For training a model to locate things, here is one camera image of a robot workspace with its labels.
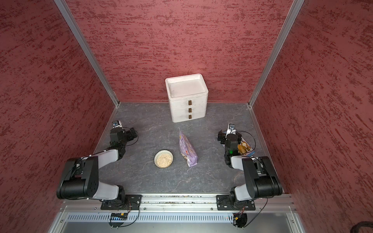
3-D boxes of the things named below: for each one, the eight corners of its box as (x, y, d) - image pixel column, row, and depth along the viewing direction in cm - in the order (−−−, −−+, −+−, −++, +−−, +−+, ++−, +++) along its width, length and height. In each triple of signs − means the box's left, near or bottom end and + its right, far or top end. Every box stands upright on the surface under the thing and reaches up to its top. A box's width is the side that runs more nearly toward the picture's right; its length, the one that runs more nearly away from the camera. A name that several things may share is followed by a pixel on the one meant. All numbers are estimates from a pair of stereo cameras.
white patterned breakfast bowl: (154, 168, 87) (152, 165, 83) (157, 153, 93) (155, 149, 90) (172, 168, 87) (172, 165, 83) (174, 153, 93) (173, 149, 90)
